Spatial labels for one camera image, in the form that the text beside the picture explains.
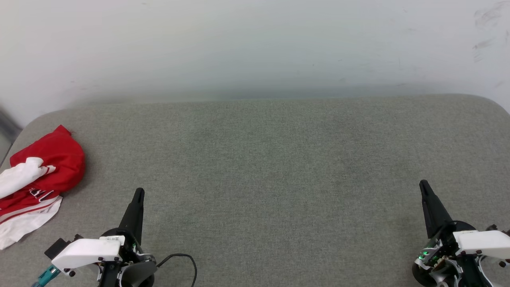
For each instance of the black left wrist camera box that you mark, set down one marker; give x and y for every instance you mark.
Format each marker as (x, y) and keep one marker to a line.
(55, 248)

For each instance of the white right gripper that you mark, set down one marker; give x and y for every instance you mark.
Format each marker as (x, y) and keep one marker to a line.
(482, 242)

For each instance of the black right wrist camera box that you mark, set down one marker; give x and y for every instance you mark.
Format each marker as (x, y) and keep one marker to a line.
(496, 229)

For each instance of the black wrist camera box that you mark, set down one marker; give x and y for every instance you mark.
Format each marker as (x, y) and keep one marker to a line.
(496, 229)
(55, 248)

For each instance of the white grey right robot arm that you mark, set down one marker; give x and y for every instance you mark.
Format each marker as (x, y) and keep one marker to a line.
(470, 276)

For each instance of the red and white Bulls jersey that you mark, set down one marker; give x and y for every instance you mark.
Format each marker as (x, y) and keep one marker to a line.
(55, 159)

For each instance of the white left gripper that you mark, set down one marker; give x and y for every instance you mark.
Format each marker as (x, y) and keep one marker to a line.
(87, 252)

